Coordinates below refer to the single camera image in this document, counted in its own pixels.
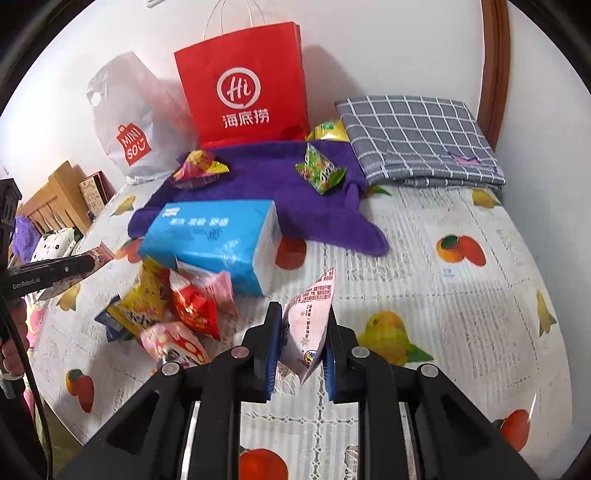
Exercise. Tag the white pink snack packet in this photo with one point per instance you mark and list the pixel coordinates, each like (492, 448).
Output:
(307, 318)

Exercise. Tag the blue tissue pack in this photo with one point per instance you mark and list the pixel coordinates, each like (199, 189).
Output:
(217, 235)

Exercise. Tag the white plastic bag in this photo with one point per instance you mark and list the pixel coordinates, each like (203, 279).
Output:
(129, 120)

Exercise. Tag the person's left hand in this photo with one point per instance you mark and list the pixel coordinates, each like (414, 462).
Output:
(10, 355)

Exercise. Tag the small blue snack packet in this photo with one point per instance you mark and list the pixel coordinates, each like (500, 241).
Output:
(108, 321)

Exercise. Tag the patterned cardboard box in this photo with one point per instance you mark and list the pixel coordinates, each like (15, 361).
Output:
(94, 194)

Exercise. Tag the red paper bag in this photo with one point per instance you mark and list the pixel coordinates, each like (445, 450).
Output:
(244, 83)

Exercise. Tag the red yellow snack packet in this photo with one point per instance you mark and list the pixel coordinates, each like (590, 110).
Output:
(198, 167)

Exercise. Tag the purple towel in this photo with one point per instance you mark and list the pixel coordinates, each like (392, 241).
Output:
(277, 203)

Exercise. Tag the purple cloth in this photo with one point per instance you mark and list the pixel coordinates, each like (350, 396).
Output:
(25, 237)

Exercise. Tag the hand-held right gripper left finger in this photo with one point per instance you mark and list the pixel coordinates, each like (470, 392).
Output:
(273, 350)

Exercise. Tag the yellow green snack packet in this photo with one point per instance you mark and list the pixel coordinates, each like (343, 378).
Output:
(330, 131)

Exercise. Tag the strawberry print snack packet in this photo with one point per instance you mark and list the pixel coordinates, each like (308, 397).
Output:
(178, 344)

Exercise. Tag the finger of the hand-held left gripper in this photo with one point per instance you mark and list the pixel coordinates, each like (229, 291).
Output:
(60, 290)
(55, 272)

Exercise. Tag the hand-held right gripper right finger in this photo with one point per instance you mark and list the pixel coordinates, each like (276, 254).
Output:
(329, 364)

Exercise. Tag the white dotted pillow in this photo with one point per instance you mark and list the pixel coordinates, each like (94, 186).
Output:
(53, 244)

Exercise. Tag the brown wooden door frame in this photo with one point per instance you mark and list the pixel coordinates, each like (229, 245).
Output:
(494, 69)

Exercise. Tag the grey checkered folded cloth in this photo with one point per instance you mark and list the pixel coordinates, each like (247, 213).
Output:
(415, 138)

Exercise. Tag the pink patterned snack packet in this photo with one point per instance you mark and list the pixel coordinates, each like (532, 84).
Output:
(99, 254)

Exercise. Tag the fruit print tablecloth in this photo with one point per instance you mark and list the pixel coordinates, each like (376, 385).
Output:
(461, 323)

